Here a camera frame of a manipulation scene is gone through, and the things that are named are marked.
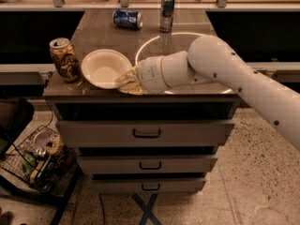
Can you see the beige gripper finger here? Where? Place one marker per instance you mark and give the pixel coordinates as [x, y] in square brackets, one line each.
[129, 77]
[132, 88]

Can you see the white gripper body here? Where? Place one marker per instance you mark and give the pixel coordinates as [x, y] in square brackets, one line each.
[150, 74]

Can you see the white paper bowl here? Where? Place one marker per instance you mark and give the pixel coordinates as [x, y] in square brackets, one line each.
[103, 67]

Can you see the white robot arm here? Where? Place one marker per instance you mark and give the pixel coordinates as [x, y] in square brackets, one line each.
[210, 59]

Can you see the blue crushed soda can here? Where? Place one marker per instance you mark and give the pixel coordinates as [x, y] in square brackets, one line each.
[128, 18]

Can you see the orange patterned soda can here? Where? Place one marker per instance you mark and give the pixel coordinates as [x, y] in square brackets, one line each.
[65, 59]

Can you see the tall silver blue can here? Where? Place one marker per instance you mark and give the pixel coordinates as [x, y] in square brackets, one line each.
[166, 15]

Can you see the grey drawer cabinet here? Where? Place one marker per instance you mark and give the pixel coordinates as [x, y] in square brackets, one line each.
[82, 101]

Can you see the top grey drawer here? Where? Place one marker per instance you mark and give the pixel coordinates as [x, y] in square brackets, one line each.
[172, 133]

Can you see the grey drawer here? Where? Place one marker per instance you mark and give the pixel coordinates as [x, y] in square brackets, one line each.
[147, 164]
[148, 185]
[172, 133]

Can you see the middle grey drawer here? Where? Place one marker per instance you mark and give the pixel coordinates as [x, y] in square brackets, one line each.
[147, 164]

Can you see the bottom grey drawer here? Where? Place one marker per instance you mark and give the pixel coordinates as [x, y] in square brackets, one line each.
[148, 185]

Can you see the black wire basket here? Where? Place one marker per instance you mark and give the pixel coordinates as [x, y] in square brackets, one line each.
[41, 160]

